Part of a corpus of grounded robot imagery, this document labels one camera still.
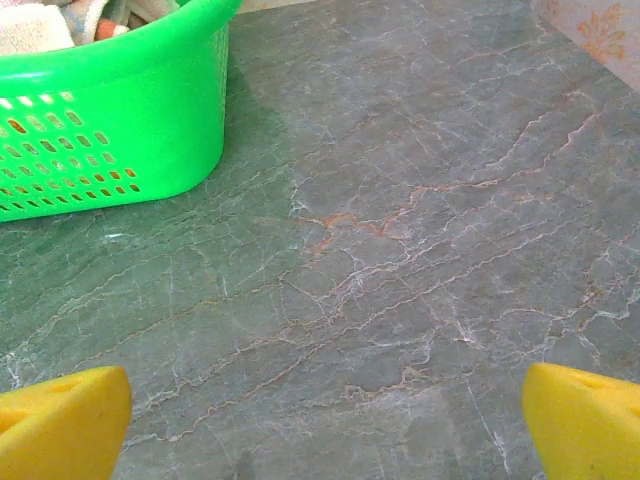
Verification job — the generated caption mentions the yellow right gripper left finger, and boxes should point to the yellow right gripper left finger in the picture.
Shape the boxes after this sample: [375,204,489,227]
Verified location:
[0,365,134,480]

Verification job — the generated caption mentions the white towel with orange flower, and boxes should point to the white towel with orange flower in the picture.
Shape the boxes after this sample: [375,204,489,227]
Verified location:
[0,0,77,56]

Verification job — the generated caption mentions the orange and blue lettered towel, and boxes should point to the orange and blue lettered towel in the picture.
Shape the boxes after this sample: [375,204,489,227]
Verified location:
[62,0,132,47]

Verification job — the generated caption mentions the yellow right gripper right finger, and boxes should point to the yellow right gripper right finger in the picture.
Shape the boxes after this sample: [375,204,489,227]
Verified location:
[521,362,640,480]

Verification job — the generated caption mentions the green plastic basket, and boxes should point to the green plastic basket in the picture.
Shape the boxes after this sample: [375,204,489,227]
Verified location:
[0,0,245,224]

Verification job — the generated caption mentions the orange towel with bunny print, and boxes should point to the orange towel with bunny print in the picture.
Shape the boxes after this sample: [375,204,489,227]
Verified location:
[96,18,130,39]

